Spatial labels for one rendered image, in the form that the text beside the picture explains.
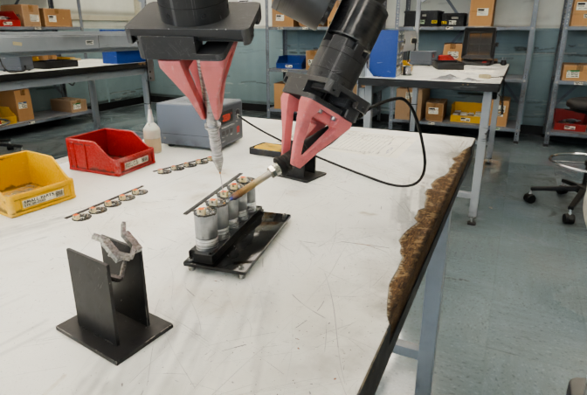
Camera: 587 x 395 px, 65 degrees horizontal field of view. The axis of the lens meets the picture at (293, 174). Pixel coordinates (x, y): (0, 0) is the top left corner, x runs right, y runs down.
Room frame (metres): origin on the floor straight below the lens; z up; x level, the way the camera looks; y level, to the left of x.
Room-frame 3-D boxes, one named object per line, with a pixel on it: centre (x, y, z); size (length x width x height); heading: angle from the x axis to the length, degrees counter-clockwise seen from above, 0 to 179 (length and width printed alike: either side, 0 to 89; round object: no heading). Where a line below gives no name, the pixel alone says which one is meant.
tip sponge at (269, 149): (0.93, 0.05, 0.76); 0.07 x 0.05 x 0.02; 61
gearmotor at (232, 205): (0.51, 0.08, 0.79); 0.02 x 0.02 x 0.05
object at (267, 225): (0.50, 0.06, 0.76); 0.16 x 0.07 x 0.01; 163
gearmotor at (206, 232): (0.46, 0.09, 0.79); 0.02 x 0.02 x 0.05
